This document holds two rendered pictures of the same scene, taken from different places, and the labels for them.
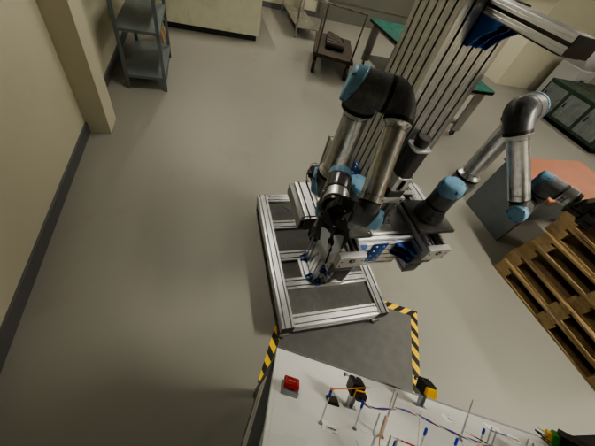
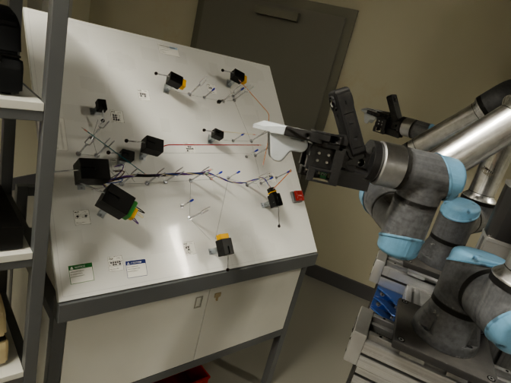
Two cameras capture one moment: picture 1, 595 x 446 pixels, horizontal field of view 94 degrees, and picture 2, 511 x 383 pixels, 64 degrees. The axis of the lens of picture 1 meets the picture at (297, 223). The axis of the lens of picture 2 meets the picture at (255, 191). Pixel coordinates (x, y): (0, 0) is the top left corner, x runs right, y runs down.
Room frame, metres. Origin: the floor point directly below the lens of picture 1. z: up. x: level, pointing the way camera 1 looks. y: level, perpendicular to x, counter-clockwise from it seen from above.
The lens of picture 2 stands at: (1.44, -1.62, 1.68)
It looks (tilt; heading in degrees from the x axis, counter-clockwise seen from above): 18 degrees down; 136
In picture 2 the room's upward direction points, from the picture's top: 14 degrees clockwise
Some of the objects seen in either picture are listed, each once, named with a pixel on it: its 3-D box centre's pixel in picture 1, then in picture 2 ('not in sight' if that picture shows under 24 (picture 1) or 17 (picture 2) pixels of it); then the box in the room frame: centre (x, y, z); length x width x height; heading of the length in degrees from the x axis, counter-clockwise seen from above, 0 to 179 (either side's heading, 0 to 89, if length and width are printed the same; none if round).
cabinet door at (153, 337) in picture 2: not in sight; (139, 339); (0.34, -0.96, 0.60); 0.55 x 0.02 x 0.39; 90
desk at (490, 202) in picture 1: (539, 200); not in sight; (3.18, -2.73, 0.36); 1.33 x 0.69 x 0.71; 117
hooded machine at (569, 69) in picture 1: (570, 76); not in sight; (8.97, -5.35, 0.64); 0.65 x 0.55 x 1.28; 27
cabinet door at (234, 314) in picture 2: not in sight; (251, 308); (0.34, -0.41, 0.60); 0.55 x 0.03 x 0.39; 90
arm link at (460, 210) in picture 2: (355, 193); (456, 219); (0.95, -0.20, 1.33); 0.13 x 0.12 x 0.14; 92
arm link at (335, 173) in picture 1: (338, 183); (426, 134); (0.68, -0.08, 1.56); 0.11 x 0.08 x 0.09; 2
